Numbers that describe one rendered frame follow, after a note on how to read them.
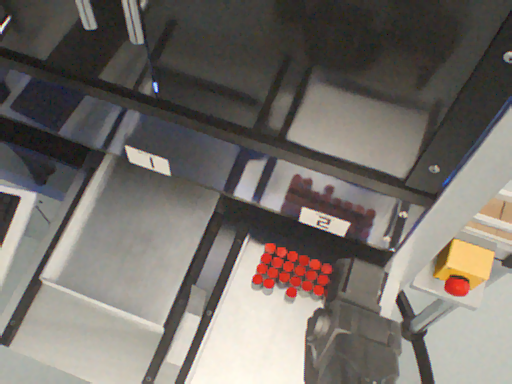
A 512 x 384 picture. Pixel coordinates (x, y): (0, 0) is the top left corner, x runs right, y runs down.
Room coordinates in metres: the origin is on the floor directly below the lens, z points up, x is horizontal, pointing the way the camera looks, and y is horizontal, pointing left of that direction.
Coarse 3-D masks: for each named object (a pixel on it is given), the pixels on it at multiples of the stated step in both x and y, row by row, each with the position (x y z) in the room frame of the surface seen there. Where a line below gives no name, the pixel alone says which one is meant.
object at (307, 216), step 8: (304, 208) 0.40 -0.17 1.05; (304, 216) 0.40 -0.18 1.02; (312, 216) 0.39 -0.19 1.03; (328, 216) 0.38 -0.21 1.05; (312, 224) 0.39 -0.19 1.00; (320, 224) 0.38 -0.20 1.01; (336, 224) 0.37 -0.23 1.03; (344, 224) 0.37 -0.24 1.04; (336, 232) 0.37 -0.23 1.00; (344, 232) 0.36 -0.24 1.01
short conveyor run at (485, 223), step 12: (504, 192) 0.43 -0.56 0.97; (492, 204) 0.42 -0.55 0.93; (504, 204) 0.42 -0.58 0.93; (480, 216) 0.38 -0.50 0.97; (492, 216) 0.40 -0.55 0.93; (504, 216) 0.39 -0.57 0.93; (468, 228) 0.38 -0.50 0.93; (480, 228) 0.38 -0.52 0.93; (492, 228) 0.37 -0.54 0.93; (504, 228) 0.36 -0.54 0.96; (504, 240) 0.35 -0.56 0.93; (504, 252) 0.33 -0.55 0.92; (492, 264) 0.32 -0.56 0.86; (504, 264) 0.31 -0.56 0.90
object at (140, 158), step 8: (128, 152) 0.56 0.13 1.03; (136, 152) 0.55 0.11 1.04; (144, 152) 0.54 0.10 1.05; (136, 160) 0.55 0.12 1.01; (144, 160) 0.54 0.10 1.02; (152, 160) 0.53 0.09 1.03; (160, 160) 0.53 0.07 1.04; (152, 168) 0.54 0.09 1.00; (160, 168) 0.53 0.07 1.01; (168, 168) 0.52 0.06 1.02
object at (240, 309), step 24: (240, 264) 0.37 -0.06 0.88; (240, 288) 0.32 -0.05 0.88; (312, 288) 0.30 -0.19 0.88; (216, 312) 0.27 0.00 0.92; (240, 312) 0.27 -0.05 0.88; (264, 312) 0.26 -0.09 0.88; (288, 312) 0.26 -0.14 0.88; (312, 312) 0.26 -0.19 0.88; (216, 336) 0.23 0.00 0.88; (240, 336) 0.22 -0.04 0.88; (264, 336) 0.22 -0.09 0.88; (288, 336) 0.21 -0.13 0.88; (216, 360) 0.18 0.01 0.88; (240, 360) 0.18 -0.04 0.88; (264, 360) 0.17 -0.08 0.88; (288, 360) 0.17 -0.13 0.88
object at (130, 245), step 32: (96, 192) 0.56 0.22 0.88; (128, 192) 0.55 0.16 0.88; (160, 192) 0.54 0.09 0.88; (192, 192) 0.53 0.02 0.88; (96, 224) 0.48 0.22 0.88; (128, 224) 0.48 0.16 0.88; (160, 224) 0.47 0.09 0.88; (192, 224) 0.46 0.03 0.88; (64, 256) 0.42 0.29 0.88; (96, 256) 0.41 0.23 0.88; (128, 256) 0.41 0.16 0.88; (160, 256) 0.40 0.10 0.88; (192, 256) 0.38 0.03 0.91; (64, 288) 0.34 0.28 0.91; (96, 288) 0.35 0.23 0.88; (128, 288) 0.34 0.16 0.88; (160, 288) 0.33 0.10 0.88; (160, 320) 0.27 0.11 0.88
